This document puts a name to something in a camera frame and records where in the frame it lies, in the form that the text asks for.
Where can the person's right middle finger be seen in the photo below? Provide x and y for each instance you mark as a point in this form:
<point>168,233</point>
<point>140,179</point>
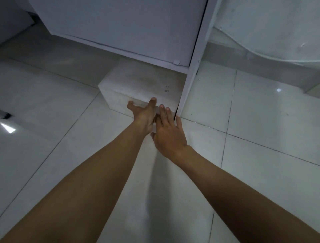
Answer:
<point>163,115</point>

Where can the person's right little finger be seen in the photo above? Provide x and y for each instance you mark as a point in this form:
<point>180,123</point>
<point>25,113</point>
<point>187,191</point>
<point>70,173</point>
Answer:
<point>178,124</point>

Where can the person's right hand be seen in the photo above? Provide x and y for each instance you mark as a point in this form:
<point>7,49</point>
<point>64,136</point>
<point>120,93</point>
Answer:
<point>170,140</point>

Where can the white rectangular box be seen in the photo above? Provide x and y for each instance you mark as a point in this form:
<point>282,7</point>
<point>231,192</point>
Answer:
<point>140,85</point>

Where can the person's left forearm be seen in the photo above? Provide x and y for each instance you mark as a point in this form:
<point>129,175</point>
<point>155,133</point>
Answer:
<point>87,185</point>

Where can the person's left hand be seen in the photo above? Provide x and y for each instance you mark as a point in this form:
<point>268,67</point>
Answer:
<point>142,117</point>

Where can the white cabinet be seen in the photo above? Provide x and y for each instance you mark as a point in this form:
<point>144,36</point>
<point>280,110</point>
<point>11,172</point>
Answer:
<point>130,25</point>

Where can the person's left fingers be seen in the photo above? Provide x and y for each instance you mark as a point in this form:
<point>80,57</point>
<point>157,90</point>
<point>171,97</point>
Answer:
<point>152,104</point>

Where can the person's right thumb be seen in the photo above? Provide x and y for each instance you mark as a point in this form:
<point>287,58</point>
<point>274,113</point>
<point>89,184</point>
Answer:
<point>153,136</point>

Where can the person's right forearm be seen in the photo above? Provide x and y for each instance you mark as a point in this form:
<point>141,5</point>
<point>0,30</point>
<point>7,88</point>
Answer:
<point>240,197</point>

